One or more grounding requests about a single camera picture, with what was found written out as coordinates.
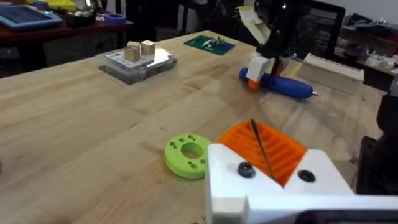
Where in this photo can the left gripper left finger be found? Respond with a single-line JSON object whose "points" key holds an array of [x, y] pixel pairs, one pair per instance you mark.
{"points": [[230, 183]]}

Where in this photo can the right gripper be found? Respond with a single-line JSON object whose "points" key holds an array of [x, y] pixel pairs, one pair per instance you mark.
{"points": [[281, 28]]}

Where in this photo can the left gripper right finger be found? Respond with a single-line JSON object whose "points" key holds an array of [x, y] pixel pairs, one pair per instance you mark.
{"points": [[314, 168]]}

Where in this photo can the blue electric screwdriver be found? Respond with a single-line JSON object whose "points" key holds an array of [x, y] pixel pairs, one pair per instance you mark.
{"points": [[286, 84]]}

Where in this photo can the right wrist upright plate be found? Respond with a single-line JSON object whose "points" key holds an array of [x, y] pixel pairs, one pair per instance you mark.
{"points": [[255, 23]]}

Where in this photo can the green disc with holes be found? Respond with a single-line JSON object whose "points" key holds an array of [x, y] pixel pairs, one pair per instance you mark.
{"points": [[178, 158]]}

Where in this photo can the pale wooden box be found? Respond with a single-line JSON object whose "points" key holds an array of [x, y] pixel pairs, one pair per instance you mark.
{"points": [[329, 73]]}

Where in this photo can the green board with toy blocks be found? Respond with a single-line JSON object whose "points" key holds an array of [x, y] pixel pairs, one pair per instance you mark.
{"points": [[209, 44]]}

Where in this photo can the cluttered side shelf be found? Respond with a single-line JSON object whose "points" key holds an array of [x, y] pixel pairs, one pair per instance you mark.
{"points": [[370, 40]]}

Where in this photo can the wooden cube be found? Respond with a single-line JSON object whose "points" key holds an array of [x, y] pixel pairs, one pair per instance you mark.
{"points": [[148, 47], [132, 52]]}

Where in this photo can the clear plastic parts box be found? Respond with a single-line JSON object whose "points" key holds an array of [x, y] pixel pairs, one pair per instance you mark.
{"points": [[140, 67]]}

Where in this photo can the blue tape roll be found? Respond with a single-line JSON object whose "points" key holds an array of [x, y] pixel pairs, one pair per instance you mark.
{"points": [[114, 18]]}

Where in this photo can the dark brown side table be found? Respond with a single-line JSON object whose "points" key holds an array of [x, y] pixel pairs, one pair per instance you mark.
{"points": [[62, 31]]}

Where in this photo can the blue flat tray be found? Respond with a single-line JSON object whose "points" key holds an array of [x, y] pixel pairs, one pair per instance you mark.
{"points": [[26, 17]]}

